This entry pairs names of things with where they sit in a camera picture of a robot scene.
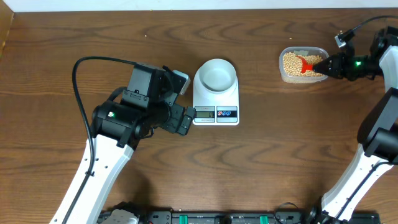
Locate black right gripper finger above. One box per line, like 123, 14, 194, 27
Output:
313, 58, 331, 69
313, 65, 330, 76

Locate red plastic measuring scoop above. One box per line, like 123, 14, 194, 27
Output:
297, 55, 313, 73

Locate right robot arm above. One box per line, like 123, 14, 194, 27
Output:
305, 26, 397, 223

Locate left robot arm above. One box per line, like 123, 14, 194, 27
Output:
51, 63, 195, 223

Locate white digital kitchen scale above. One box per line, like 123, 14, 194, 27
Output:
193, 71, 240, 126

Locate grey round bowl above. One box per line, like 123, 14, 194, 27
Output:
198, 58, 238, 92

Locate clear plastic container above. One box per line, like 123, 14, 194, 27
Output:
279, 47, 329, 84

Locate pile of soybeans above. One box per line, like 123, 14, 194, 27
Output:
282, 52, 322, 77

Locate black right camera cable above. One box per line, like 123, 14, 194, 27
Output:
348, 14, 398, 35

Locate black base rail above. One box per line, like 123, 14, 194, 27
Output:
96, 201, 381, 224

